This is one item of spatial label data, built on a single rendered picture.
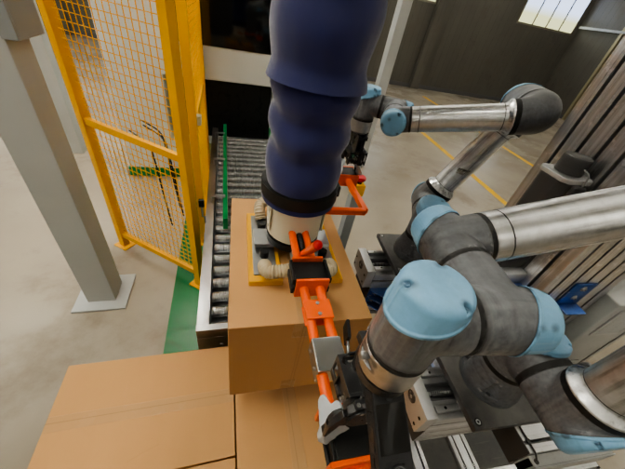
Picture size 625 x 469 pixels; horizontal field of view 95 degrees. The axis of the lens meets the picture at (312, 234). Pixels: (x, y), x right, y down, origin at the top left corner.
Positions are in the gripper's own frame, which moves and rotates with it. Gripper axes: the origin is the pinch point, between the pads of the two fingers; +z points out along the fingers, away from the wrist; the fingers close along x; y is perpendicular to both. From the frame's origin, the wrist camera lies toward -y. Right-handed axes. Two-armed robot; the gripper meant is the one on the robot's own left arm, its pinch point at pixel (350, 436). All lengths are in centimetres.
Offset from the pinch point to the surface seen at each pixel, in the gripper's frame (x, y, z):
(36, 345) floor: 126, 99, 121
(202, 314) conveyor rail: 32, 70, 61
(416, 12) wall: -505, 993, -98
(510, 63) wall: -907, 975, -24
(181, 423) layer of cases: 36, 29, 66
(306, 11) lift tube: 7, 50, -52
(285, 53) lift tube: 9, 53, -45
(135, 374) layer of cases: 54, 48, 66
